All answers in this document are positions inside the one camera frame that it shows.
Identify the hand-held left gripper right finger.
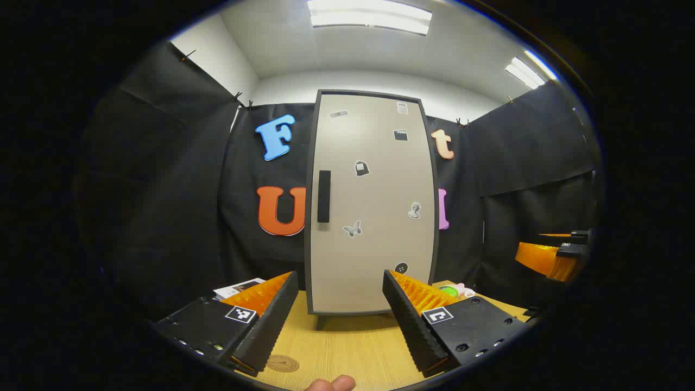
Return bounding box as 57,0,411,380
383,269,530,379

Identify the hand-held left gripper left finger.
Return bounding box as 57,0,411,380
152,270,299,378

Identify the round wooden coaster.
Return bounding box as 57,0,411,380
266,355,300,373

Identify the beige cabinet door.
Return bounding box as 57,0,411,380
311,93,437,314

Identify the black door handle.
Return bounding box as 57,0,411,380
317,170,332,224

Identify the dark gray cabinet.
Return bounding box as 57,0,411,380
303,89,440,331

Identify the stack of books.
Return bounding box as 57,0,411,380
213,278,267,300

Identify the green and pink toy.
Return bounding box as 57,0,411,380
439,281,476,299

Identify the small ceiling light panel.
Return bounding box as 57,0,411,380
505,52,557,90

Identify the black backdrop cloth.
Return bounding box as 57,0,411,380
81,41,601,321

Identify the long ceiling light panel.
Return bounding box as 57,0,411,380
308,0,433,36

